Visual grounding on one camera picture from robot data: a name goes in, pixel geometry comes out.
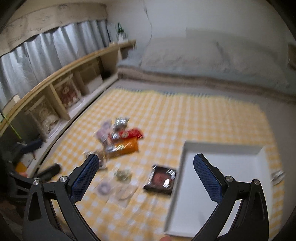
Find white cardboard box tray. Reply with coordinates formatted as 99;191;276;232
164;141;272;240

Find grey curtain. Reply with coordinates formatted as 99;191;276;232
1;20;109;106

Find framed red doll box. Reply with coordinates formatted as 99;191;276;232
54;74;81;109

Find orange snack packet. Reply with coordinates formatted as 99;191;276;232
109;138;138;158

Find beige ring cookie packet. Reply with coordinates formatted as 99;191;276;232
114;184;137;207

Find green glass bottle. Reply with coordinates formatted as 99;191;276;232
117;23;126;42

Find crumpled white plastic wrapper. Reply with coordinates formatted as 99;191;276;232
271;170;285;186

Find left beige pillow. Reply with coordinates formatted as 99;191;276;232
141;37;227;70

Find yellow checkered mat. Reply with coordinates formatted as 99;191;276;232
43;88;282;240

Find white storage box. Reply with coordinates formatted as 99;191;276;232
80;66;103;94

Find wooden side shelf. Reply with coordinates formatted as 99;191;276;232
1;40;136;139

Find green white pastry packet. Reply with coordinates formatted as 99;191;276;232
114;169;132;182

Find framed white doll box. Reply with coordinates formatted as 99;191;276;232
25;95;61;139

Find beige pillow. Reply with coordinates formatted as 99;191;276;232
141;37;227;70
215;37;286;82

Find folded grey beige blankets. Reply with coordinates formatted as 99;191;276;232
117;50;295;103

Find dark mooncake tray pack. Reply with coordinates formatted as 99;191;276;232
143;165;177;195

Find right beige pillow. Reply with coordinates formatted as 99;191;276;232
215;37;286;82

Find silver foil snack block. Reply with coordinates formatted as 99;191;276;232
113;117;130;131

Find purple round cookie packet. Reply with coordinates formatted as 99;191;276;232
95;179;115;197

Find red snack packet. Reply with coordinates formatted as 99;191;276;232
109;128;144;142

